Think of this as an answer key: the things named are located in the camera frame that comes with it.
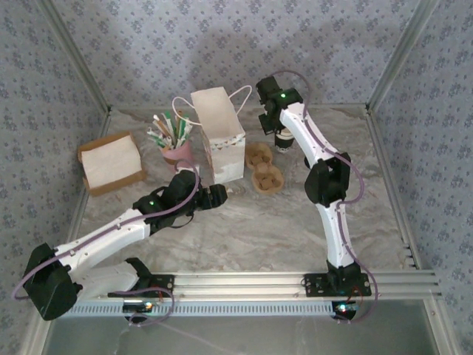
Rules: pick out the grey metal panel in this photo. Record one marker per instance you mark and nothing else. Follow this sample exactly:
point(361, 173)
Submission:
point(258, 336)

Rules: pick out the black paper coffee cup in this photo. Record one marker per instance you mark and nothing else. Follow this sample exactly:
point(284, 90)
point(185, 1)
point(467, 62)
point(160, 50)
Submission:
point(284, 146)

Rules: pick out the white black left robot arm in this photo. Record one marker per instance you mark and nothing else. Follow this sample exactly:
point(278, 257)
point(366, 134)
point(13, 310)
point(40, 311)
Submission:
point(111, 236)

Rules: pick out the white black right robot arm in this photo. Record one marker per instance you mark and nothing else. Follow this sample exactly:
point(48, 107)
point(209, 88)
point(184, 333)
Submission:
point(332, 236)

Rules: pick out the white green wrapped straw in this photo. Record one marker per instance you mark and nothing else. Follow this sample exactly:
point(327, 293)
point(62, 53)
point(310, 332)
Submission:
point(155, 140)
point(186, 124)

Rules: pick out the white napkin stack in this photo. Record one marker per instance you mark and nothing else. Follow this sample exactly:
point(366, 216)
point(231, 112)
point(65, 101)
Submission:
point(111, 159)

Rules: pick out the aluminium frame post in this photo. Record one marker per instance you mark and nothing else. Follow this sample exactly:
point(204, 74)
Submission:
point(79, 55)
point(399, 55)

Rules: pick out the thin aluminium frame rail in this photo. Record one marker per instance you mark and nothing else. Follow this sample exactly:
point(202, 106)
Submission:
point(148, 107)

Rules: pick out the brown pulp cup carrier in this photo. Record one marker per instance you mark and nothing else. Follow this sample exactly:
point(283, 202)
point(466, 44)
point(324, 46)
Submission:
point(264, 183)

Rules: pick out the wide aluminium base rail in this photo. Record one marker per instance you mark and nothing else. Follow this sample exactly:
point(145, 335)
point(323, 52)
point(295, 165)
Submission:
point(240, 284)

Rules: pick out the pink straw holder cup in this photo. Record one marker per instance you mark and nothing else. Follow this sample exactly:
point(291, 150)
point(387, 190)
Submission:
point(179, 155)

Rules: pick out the small green circuit board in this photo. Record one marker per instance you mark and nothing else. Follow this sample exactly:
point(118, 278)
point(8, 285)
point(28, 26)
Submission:
point(345, 308)
point(138, 307)

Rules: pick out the brown cardboard napkin box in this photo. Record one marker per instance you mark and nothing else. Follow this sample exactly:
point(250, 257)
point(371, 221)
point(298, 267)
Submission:
point(111, 186)

